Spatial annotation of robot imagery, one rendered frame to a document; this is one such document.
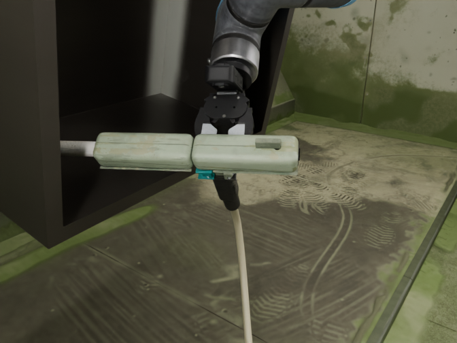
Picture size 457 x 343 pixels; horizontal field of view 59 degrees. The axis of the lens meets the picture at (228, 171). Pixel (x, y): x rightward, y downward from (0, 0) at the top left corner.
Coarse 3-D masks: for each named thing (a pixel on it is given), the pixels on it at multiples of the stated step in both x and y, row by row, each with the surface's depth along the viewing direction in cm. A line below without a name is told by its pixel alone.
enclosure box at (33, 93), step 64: (0, 0) 43; (64, 0) 80; (128, 0) 93; (192, 0) 100; (0, 64) 47; (64, 64) 86; (128, 64) 101; (192, 64) 106; (0, 128) 52; (64, 128) 87; (128, 128) 92; (192, 128) 99; (256, 128) 102; (0, 192) 58; (64, 192) 67; (128, 192) 70
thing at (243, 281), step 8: (232, 216) 82; (240, 224) 84; (240, 232) 85; (240, 240) 86; (240, 248) 86; (240, 256) 86; (240, 264) 87; (240, 272) 87; (240, 280) 87; (248, 296) 86; (248, 304) 86; (248, 312) 85; (248, 320) 84; (248, 328) 83; (248, 336) 83
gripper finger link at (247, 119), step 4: (248, 108) 67; (248, 112) 66; (244, 116) 66; (248, 116) 66; (252, 116) 66; (240, 120) 66; (244, 120) 66; (248, 120) 66; (252, 120) 65; (248, 124) 65; (252, 124) 65; (248, 128) 65; (252, 128) 65; (244, 132) 65; (248, 132) 65; (252, 132) 65
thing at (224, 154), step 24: (72, 144) 63; (96, 144) 62; (120, 144) 61; (144, 144) 60; (168, 144) 60; (192, 144) 60; (216, 144) 59; (240, 144) 58; (264, 144) 56; (288, 144) 57; (120, 168) 64; (144, 168) 63; (168, 168) 62; (216, 168) 60; (240, 168) 59; (264, 168) 58; (288, 168) 58
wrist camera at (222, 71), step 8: (216, 64) 61; (224, 64) 61; (208, 72) 60; (216, 72) 60; (224, 72) 60; (232, 72) 60; (208, 80) 61; (216, 80) 60; (224, 80) 60; (232, 80) 60; (240, 80) 67; (216, 88) 68; (224, 88) 68; (232, 88) 67; (240, 88) 68
